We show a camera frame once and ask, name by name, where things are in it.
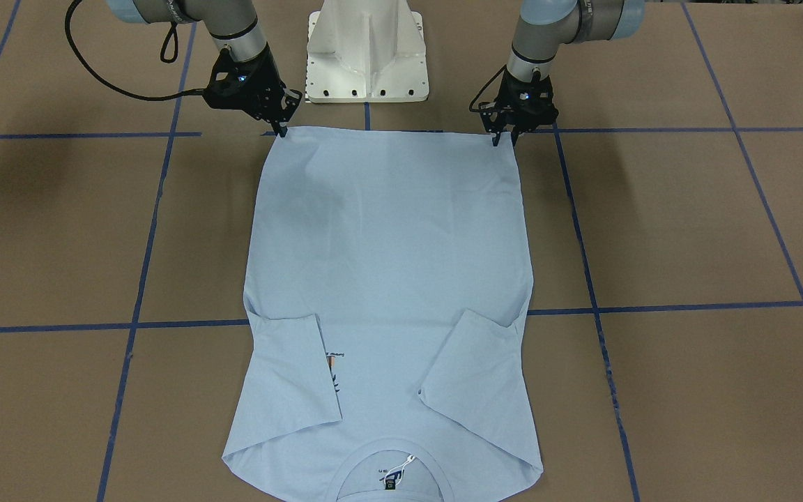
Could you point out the light blue t-shirt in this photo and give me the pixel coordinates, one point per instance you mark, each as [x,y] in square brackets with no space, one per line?
[387,287]

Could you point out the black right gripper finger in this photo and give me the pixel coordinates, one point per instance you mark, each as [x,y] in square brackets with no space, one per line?
[280,128]

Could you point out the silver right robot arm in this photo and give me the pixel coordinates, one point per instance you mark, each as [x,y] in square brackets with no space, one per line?
[232,24]

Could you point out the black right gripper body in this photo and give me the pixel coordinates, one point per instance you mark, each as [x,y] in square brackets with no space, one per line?
[266,81]

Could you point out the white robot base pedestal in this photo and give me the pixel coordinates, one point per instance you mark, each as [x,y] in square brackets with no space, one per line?
[366,51]

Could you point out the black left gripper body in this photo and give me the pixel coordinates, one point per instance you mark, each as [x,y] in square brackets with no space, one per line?
[511,120]

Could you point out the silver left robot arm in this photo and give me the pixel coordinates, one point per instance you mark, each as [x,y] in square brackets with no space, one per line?
[544,26]

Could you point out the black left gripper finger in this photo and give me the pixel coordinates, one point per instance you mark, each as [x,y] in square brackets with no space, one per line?
[506,136]

